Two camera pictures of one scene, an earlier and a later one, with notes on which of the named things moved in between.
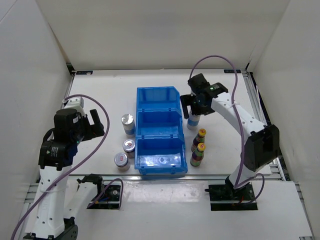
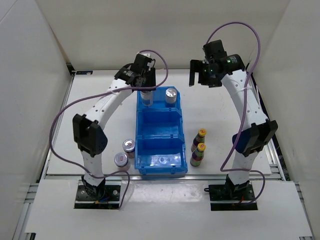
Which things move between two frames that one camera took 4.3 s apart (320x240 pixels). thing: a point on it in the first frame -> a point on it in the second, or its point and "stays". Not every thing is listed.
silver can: x=129 y=147 stays
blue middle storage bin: x=158 y=123 stays
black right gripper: x=187 y=99 -> x=197 y=66
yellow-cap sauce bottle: x=198 y=155 stays
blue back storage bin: x=157 y=99 stays
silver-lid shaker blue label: x=128 y=122 -> x=147 y=98
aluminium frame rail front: x=210 y=177 stays
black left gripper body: x=87 y=131 -> x=144 y=83
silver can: x=122 y=162 stays
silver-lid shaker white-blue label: x=193 y=121 -> x=170 y=97
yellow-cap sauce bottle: x=199 y=139 stays
